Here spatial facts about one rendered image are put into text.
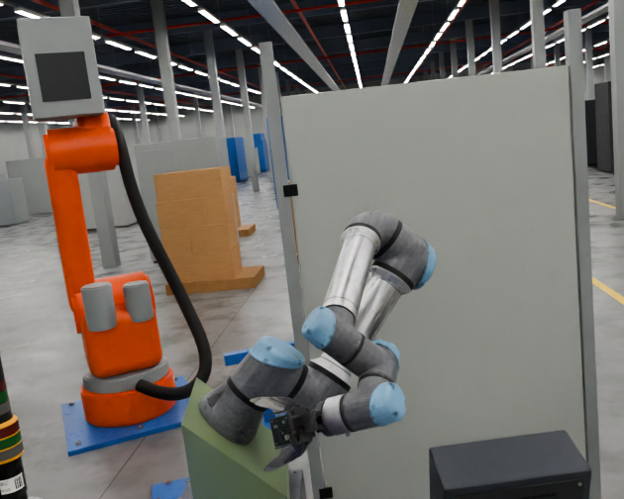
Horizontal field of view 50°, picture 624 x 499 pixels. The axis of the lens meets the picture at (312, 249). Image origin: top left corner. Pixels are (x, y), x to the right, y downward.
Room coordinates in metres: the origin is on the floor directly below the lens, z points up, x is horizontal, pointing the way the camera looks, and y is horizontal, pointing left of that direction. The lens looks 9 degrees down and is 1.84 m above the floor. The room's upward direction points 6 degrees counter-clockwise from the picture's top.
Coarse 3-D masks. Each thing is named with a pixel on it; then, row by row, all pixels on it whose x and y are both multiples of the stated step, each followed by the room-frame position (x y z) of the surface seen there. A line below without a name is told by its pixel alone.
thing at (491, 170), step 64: (576, 64) 2.57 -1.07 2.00; (320, 128) 2.54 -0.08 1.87; (384, 128) 2.55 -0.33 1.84; (448, 128) 2.56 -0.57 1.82; (512, 128) 2.57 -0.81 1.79; (576, 128) 2.57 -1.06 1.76; (320, 192) 2.54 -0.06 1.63; (384, 192) 2.55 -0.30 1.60; (448, 192) 2.56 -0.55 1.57; (512, 192) 2.57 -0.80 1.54; (576, 192) 2.57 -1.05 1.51; (320, 256) 2.54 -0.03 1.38; (448, 256) 2.56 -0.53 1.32; (512, 256) 2.57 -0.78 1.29; (576, 256) 2.59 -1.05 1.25; (448, 320) 2.56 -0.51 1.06; (512, 320) 2.57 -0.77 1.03; (576, 320) 2.58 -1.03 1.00; (448, 384) 2.55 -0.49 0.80; (512, 384) 2.57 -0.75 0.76; (576, 384) 2.58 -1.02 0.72; (384, 448) 2.54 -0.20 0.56
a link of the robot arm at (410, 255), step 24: (408, 240) 1.58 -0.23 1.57; (384, 264) 1.57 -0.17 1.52; (408, 264) 1.57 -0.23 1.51; (432, 264) 1.59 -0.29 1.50; (384, 288) 1.56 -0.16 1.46; (408, 288) 1.57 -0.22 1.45; (360, 312) 1.54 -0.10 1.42; (384, 312) 1.55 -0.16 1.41; (312, 360) 1.50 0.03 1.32; (312, 384) 1.44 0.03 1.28; (336, 384) 1.45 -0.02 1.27; (312, 408) 1.43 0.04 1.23
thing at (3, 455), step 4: (20, 444) 0.73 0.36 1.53; (12, 448) 0.71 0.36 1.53; (16, 448) 0.72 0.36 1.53; (20, 448) 0.72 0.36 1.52; (0, 452) 0.71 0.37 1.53; (4, 452) 0.71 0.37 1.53; (8, 452) 0.71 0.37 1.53; (12, 452) 0.71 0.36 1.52; (16, 452) 0.72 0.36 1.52; (20, 452) 0.72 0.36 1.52; (0, 456) 0.71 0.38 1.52; (4, 456) 0.71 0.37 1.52; (8, 456) 0.71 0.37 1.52; (12, 456) 0.71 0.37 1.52; (0, 460) 0.71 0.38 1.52
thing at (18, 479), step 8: (0, 464) 0.71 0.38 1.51; (8, 464) 0.71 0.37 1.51; (16, 464) 0.72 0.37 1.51; (0, 472) 0.71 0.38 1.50; (8, 472) 0.71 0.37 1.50; (16, 472) 0.72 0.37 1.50; (24, 472) 0.73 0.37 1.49; (0, 480) 0.71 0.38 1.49; (8, 480) 0.71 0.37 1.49; (16, 480) 0.72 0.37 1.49; (24, 480) 0.73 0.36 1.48; (0, 488) 0.71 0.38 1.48; (8, 488) 0.71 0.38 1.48; (16, 488) 0.71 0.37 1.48; (24, 488) 0.72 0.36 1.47; (0, 496) 0.71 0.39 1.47; (8, 496) 0.71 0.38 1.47; (16, 496) 0.71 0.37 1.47; (24, 496) 0.72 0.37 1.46
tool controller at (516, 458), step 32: (448, 448) 1.13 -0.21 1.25; (480, 448) 1.13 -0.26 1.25; (512, 448) 1.12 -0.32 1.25; (544, 448) 1.11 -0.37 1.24; (576, 448) 1.10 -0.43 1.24; (448, 480) 1.06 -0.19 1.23; (480, 480) 1.05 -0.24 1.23; (512, 480) 1.05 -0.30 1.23; (544, 480) 1.05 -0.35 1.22; (576, 480) 1.05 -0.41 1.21
